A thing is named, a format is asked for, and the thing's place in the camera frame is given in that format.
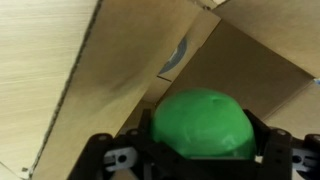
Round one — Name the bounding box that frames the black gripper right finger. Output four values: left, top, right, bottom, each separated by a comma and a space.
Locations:
244, 109, 271, 147

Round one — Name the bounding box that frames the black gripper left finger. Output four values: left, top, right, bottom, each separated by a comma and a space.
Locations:
138, 109, 152, 135

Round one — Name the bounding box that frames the green plastic pear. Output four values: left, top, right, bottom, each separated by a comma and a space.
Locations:
151, 89, 256, 159

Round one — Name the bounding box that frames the brown cardboard box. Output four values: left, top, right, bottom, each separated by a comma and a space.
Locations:
32, 0, 319, 180

